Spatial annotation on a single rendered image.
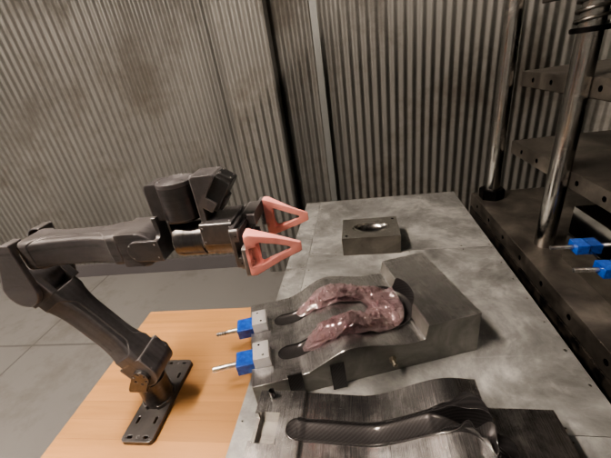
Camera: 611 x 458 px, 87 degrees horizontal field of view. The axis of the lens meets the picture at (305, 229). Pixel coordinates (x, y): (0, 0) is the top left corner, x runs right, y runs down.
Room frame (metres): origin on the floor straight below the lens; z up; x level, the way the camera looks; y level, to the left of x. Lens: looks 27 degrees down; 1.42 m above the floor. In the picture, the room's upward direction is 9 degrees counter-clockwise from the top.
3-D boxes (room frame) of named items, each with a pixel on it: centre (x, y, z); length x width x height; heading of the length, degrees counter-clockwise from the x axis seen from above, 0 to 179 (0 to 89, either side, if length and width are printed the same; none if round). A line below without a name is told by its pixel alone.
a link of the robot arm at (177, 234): (0.47, 0.18, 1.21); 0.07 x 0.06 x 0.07; 80
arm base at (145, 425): (0.51, 0.39, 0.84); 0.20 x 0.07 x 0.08; 170
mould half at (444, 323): (0.61, -0.08, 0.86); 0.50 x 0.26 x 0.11; 95
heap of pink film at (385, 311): (0.60, -0.07, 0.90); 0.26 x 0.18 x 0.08; 95
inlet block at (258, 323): (0.63, 0.20, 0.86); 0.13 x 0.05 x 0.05; 95
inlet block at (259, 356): (0.52, 0.19, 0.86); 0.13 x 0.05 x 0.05; 95
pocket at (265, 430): (0.34, 0.12, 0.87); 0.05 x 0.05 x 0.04; 78
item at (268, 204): (0.48, 0.04, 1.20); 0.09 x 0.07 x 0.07; 80
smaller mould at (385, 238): (1.03, -0.23, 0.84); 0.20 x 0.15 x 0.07; 78
